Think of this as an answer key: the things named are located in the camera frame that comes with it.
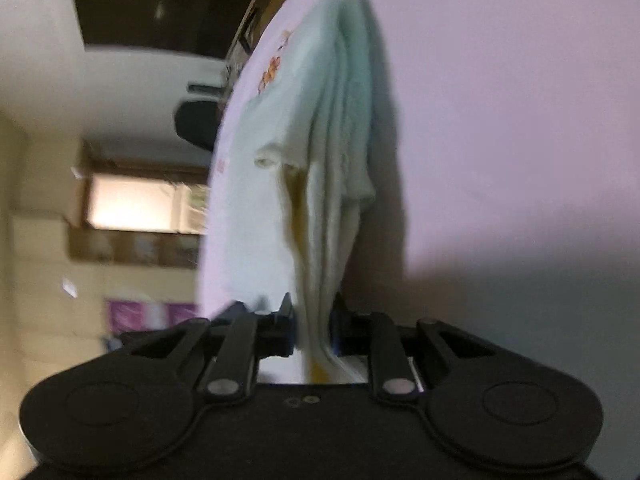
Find cream white towel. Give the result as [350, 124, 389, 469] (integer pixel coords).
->
[200, 0, 381, 386]

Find purple cloth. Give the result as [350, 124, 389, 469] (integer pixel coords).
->
[104, 297, 202, 337]

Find wooden television stand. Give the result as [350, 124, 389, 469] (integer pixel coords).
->
[222, 0, 311, 92]

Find pink floral bed sheet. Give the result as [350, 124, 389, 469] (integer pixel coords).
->
[197, 0, 640, 386]

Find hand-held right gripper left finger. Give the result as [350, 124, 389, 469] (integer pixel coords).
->
[107, 292, 296, 403]

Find black chair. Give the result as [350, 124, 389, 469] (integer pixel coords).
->
[173, 100, 224, 153]

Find bright window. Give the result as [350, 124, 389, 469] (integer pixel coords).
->
[82, 160, 211, 237]

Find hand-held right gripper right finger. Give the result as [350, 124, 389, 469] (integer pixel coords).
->
[327, 292, 501, 403]

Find black television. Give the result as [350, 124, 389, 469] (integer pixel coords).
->
[70, 0, 273, 58]

